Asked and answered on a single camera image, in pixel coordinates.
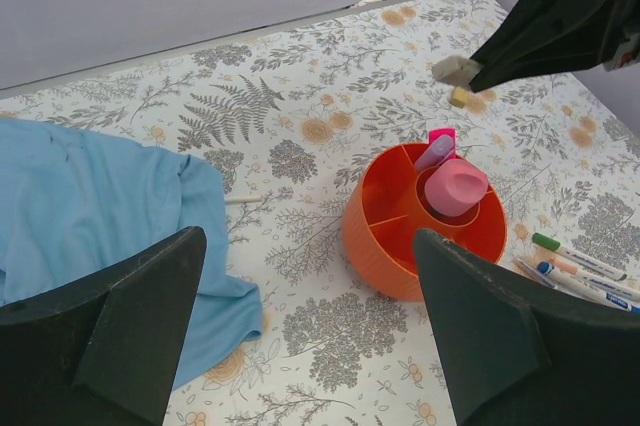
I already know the floral table mat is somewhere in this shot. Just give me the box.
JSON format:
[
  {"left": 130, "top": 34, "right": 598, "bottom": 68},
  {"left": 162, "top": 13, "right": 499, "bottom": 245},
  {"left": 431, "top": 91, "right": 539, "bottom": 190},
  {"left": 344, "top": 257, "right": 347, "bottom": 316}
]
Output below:
[{"left": 1, "top": 0, "right": 639, "bottom": 425}]

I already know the blue cloth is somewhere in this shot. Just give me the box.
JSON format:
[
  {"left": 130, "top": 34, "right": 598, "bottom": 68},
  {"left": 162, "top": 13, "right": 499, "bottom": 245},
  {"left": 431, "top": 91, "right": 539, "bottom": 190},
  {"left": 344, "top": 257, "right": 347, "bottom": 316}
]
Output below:
[{"left": 1, "top": 118, "right": 263, "bottom": 386}]

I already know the green cap marker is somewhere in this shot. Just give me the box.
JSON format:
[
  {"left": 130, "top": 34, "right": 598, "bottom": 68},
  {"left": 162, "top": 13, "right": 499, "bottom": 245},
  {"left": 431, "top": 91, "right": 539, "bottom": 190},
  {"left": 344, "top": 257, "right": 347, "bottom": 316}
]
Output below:
[{"left": 531, "top": 233, "right": 627, "bottom": 281}]

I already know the blue cap marker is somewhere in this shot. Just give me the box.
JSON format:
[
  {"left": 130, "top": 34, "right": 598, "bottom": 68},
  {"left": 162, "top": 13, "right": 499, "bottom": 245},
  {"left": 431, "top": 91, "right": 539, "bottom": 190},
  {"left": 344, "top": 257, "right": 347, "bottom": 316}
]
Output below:
[{"left": 536, "top": 262, "right": 639, "bottom": 314}]

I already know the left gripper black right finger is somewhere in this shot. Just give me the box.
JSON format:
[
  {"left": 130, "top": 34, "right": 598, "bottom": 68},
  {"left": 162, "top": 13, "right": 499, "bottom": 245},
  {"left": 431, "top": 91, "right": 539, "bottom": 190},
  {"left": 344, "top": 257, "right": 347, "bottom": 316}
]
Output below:
[{"left": 413, "top": 229, "right": 639, "bottom": 425}]

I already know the small white stick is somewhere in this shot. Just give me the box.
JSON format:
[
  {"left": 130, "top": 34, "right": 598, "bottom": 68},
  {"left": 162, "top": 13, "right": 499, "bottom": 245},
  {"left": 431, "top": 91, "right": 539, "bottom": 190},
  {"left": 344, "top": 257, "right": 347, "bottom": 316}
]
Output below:
[{"left": 224, "top": 195, "right": 263, "bottom": 205}]

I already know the tan eraser block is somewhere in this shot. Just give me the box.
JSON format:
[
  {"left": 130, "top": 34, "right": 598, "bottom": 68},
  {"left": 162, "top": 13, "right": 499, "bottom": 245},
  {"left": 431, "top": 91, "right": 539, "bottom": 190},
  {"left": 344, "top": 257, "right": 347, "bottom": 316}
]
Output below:
[{"left": 449, "top": 87, "right": 470, "bottom": 108}]

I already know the small brown eraser piece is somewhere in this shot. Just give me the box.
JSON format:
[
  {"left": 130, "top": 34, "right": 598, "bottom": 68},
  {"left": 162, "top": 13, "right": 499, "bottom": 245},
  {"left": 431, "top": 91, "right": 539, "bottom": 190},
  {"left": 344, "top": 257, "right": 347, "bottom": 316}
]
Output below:
[{"left": 431, "top": 55, "right": 482, "bottom": 89}]

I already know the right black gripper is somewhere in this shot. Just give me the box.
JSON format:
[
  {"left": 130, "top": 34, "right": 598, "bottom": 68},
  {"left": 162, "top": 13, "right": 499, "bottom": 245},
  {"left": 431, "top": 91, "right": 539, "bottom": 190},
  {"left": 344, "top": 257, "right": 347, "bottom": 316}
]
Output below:
[{"left": 470, "top": 0, "right": 639, "bottom": 92}]

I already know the orange cap marker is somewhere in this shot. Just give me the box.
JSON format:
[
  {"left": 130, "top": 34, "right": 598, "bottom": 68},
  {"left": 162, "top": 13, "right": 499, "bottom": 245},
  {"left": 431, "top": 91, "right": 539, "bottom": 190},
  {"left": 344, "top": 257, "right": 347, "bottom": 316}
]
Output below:
[{"left": 549, "top": 259, "right": 639, "bottom": 301}]

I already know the orange round organizer container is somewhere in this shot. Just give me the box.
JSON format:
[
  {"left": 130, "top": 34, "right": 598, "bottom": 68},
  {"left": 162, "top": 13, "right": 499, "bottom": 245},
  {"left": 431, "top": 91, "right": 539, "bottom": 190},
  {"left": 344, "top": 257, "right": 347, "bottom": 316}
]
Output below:
[{"left": 343, "top": 143, "right": 507, "bottom": 302}]

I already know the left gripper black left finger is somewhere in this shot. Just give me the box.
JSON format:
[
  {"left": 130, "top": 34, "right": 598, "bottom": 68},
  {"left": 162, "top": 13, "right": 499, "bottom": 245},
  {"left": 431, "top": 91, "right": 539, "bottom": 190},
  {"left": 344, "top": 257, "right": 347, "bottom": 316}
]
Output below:
[{"left": 1, "top": 227, "right": 207, "bottom": 425}]

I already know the pink translucent highlighter body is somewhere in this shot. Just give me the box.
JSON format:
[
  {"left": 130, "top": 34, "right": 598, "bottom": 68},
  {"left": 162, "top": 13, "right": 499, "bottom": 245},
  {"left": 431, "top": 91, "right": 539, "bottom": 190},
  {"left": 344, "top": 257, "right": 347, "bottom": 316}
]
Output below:
[{"left": 414, "top": 146, "right": 451, "bottom": 172}]

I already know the pink glue bottle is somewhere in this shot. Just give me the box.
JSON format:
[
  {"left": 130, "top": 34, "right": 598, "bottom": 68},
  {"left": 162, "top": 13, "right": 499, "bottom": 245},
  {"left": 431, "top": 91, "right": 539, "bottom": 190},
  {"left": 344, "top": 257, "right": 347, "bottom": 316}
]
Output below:
[{"left": 424, "top": 159, "right": 488, "bottom": 217}]

